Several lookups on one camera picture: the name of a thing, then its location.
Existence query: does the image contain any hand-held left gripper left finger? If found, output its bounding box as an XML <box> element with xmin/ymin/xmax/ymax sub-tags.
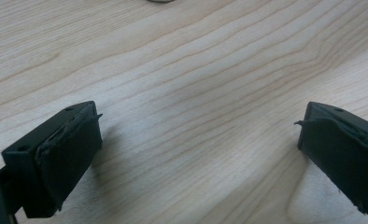
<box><xmin>1</xmin><ymin>100</ymin><xmax>104</xmax><ymax>219</ymax></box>

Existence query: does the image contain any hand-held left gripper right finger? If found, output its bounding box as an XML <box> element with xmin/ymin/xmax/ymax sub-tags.
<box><xmin>293</xmin><ymin>101</ymin><xmax>368</xmax><ymax>219</ymax></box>

